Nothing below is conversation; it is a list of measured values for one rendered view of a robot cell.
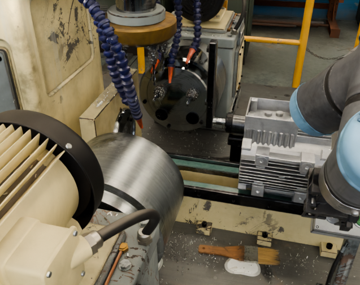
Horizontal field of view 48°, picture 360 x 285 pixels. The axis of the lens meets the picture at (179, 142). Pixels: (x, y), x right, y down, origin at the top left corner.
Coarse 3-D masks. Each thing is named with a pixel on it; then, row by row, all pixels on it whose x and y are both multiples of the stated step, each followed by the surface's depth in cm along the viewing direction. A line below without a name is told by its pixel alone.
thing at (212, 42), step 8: (216, 40) 105; (208, 48) 105; (216, 48) 105; (216, 56) 107; (208, 64) 107; (216, 64) 109; (208, 72) 108; (208, 80) 109; (208, 88) 110; (208, 96) 112; (208, 104) 113; (208, 112) 114; (208, 120) 116
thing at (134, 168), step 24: (96, 144) 81; (120, 144) 79; (144, 144) 81; (120, 168) 74; (144, 168) 76; (168, 168) 81; (120, 192) 70; (144, 192) 72; (168, 192) 78; (168, 216) 76
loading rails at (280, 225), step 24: (192, 168) 115; (216, 168) 114; (192, 192) 106; (216, 192) 104; (240, 192) 105; (192, 216) 111; (216, 216) 109; (240, 216) 106; (264, 216) 104; (288, 216) 103; (264, 240) 105; (288, 240) 107; (312, 240) 105; (336, 240) 103
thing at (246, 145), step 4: (244, 140) 95; (248, 140) 95; (244, 144) 95; (248, 144) 94; (244, 148) 95; (248, 148) 94; (324, 152) 91; (328, 152) 91; (320, 156) 92; (324, 156) 91; (320, 160) 92; (324, 160) 92; (240, 184) 101; (244, 184) 101; (240, 188) 101; (244, 188) 101
